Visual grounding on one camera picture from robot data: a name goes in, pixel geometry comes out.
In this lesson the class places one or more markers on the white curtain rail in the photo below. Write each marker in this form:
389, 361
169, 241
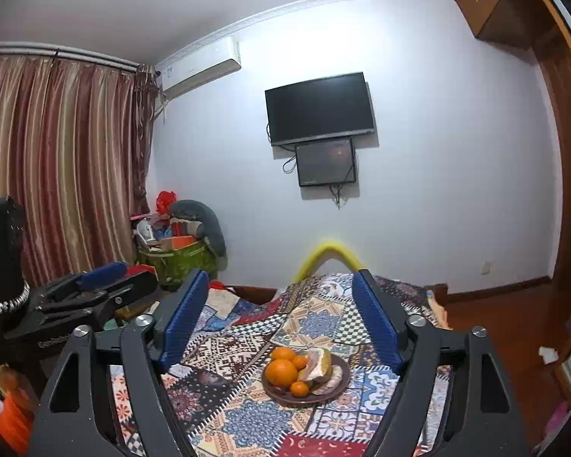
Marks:
76, 54

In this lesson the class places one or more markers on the patchwork blanket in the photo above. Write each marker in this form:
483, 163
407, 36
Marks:
247, 419

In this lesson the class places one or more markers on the orange box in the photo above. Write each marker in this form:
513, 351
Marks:
176, 243

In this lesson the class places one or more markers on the large orange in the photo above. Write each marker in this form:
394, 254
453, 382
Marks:
280, 372

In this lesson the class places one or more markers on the yellow hoop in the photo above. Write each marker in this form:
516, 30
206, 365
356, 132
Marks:
328, 247

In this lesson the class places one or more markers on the wooden wardrobe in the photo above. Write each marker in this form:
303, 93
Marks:
566, 128

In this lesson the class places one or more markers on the striped red curtain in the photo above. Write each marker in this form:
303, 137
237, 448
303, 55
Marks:
66, 162

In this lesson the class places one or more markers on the wall socket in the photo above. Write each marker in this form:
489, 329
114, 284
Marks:
487, 268

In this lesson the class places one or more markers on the white air conditioner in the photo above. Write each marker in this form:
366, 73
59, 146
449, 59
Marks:
200, 69

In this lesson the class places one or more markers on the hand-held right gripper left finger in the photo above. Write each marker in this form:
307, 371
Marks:
185, 314

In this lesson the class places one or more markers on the brown round plate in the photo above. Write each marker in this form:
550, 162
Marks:
285, 400

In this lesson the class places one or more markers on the small orange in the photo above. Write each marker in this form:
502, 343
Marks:
300, 389

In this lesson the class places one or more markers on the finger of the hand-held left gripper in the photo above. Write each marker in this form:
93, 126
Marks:
123, 295
102, 273

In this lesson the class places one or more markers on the red plastic bag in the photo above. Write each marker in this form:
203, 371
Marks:
165, 201

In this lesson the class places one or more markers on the black wall television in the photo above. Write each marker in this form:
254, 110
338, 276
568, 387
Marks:
319, 107

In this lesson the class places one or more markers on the red flat box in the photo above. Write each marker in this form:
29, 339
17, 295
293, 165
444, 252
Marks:
138, 270

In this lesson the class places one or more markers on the small black monitor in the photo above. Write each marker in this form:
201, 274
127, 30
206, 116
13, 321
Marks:
326, 162

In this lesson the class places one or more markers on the green bag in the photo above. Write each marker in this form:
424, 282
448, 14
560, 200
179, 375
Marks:
185, 262

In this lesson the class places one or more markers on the white paper scrap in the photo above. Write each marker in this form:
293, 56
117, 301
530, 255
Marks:
548, 354

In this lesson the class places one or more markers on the medium orange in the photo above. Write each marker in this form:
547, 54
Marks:
283, 354

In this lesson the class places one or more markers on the person's left forearm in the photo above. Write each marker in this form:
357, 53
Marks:
14, 414

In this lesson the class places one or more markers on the white plastic item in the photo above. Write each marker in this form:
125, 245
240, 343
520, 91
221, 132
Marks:
146, 231

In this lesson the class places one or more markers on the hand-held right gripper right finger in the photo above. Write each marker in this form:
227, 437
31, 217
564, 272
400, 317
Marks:
376, 319

